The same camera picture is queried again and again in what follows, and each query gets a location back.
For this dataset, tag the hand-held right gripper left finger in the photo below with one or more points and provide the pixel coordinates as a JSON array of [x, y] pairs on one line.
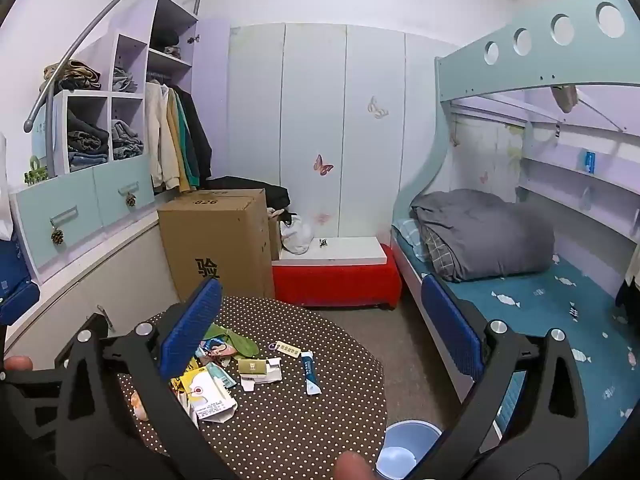
[[192, 325]]

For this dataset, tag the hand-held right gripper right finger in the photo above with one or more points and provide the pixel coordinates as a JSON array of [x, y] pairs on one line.
[[450, 330]]

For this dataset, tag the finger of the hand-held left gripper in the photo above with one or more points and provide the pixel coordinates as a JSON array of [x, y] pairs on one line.
[[17, 305], [12, 265]]

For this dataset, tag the green leaves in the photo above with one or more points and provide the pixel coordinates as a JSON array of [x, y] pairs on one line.
[[240, 342]]

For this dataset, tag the blue packet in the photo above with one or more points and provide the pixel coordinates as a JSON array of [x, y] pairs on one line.
[[310, 375]]

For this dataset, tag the pale blue plastic bin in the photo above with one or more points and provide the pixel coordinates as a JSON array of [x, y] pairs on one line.
[[400, 455]]

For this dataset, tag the person's left hand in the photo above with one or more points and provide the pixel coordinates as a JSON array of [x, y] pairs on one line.
[[16, 362]]

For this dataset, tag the person's right hand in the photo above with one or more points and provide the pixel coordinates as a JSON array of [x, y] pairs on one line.
[[352, 467]]

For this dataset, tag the colourful snack wrapper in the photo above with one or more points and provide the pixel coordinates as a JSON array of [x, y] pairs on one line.
[[215, 347]]

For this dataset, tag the yellow packet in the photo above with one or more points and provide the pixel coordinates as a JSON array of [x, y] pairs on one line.
[[192, 367]]

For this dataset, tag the pine cone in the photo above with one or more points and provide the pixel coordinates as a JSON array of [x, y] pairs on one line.
[[57, 237], [131, 200]]

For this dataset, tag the low white cabinet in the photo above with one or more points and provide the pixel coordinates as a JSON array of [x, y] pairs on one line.
[[75, 300]]

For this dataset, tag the small teal packet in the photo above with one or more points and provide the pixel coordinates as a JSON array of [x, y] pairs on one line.
[[221, 376]]

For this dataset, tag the small olive packet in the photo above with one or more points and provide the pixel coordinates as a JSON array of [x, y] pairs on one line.
[[252, 367]]

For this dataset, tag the large cardboard box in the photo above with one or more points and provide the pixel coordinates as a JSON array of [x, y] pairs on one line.
[[215, 240]]

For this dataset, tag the torn white paper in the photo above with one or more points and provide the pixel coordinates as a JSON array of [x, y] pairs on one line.
[[274, 376]]

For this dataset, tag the orange ball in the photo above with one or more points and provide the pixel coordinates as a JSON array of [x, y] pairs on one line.
[[139, 405]]

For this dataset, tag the green hair clip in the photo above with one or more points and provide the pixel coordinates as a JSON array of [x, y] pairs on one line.
[[34, 170]]

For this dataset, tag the white key tag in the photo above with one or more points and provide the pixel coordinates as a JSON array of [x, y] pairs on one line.
[[287, 347]]

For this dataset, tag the blue checked pillow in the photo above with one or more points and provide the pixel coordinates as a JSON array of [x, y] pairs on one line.
[[412, 237]]

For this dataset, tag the teal printed bedsheet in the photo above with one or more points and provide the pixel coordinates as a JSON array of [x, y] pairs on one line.
[[550, 320]]

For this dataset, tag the grey duvet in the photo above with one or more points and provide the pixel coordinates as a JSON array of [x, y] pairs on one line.
[[490, 235]]

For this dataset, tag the red bench with white top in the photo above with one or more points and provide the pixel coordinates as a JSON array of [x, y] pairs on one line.
[[335, 280]]

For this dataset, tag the white plastic bag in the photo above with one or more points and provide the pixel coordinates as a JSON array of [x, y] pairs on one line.
[[297, 237]]

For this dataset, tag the dark folded jeans pile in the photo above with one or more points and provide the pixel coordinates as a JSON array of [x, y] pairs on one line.
[[87, 142]]

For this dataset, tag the brown polka dot table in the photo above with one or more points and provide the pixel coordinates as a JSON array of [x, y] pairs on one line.
[[300, 425]]

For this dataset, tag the black cloth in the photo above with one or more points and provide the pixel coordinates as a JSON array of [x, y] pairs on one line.
[[270, 195]]

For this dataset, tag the small dark clip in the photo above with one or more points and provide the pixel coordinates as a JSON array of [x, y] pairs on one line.
[[321, 242]]

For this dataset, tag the green hanging garment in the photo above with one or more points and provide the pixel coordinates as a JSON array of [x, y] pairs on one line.
[[189, 160]]

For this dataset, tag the yellow hanging garment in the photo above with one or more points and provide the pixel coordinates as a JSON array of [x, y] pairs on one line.
[[177, 160]]

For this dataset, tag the grey folded clothes pile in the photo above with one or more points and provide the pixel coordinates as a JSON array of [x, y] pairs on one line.
[[126, 141]]

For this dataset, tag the faint pink butterfly sticker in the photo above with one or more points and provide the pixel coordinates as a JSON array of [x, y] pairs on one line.
[[322, 218]]

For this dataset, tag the dark garment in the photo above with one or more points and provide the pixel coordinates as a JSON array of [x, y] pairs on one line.
[[629, 290]]

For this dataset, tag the black hanging coat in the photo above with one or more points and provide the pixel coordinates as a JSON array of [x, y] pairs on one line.
[[201, 135]]

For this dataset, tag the cream hanging jacket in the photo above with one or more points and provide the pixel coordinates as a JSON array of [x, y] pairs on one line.
[[159, 135]]

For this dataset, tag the khaki folded clothes pile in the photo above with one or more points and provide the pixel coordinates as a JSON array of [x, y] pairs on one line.
[[72, 76]]

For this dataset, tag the small grey folded clothes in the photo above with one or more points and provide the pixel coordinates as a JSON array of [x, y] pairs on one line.
[[124, 81]]

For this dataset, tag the small blue box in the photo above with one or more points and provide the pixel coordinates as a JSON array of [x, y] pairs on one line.
[[589, 161]]

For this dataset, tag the white butterfly sticker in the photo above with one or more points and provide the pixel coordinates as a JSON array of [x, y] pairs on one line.
[[378, 108]]

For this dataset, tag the white wardrobe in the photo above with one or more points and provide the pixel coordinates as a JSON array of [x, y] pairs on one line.
[[310, 110]]

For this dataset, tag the lilac shelf cabinet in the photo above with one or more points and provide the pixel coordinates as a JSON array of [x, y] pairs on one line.
[[132, 45]]

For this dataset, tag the beige hanging cloth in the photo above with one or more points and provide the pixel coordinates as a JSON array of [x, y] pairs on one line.
[[564, 99]]

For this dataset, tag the black folded clothes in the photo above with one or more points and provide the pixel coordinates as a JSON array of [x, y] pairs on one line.
[[165, 41]]

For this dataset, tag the curved metal rail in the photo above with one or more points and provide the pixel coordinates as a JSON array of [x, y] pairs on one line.
[[75, 45]]

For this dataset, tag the teal bunk bed frame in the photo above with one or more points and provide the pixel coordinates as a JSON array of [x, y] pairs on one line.
[[465, 67]]

